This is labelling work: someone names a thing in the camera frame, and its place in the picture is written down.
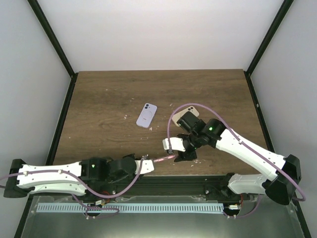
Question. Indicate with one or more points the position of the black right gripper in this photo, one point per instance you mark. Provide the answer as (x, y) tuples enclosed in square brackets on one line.
[(184, 157)]

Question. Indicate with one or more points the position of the black left frame post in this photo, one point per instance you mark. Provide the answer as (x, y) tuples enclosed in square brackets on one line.
[(41, 17)]

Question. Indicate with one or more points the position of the black table edge rail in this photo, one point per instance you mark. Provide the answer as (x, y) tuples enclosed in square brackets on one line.
[(269, 144), (52, 151)]

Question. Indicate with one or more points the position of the black right frame post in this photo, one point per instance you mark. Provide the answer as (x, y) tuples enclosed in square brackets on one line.
[(285, 6)]

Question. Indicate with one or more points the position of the beige phone case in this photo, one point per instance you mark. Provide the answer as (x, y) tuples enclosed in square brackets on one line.
[(179, 114)]

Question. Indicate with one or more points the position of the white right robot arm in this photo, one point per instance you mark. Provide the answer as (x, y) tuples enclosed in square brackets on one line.
[(278, 175)]

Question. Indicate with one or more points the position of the grey metal front plate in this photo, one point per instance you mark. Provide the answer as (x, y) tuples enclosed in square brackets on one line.
[(268, 221)]

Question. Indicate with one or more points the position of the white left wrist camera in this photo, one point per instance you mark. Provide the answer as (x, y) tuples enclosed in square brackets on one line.
[(146, 164)]

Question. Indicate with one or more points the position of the light blue slotted cable duct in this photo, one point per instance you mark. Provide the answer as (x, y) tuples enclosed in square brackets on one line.
[(203, 208)]

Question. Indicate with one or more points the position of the pink phone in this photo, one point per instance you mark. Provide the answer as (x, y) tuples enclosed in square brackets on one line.
[(164, 158)]

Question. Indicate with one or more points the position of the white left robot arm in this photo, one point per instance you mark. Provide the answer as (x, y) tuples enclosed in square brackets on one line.
[(89, 176)]

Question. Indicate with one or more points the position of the black left table edge rail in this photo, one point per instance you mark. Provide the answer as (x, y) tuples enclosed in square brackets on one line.
[(52, 151)]

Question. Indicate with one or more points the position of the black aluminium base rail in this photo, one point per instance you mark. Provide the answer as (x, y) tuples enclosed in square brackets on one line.
[(207, 187)]

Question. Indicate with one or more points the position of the black right table edge rail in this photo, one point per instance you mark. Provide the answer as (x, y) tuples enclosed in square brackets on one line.
[(269, 144)]

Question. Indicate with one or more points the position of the lilac phone case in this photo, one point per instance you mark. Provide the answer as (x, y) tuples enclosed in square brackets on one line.
[(146, 115)]

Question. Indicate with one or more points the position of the black frame post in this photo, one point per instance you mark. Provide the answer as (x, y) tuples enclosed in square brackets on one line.
[(41, 17), (285, 6)]

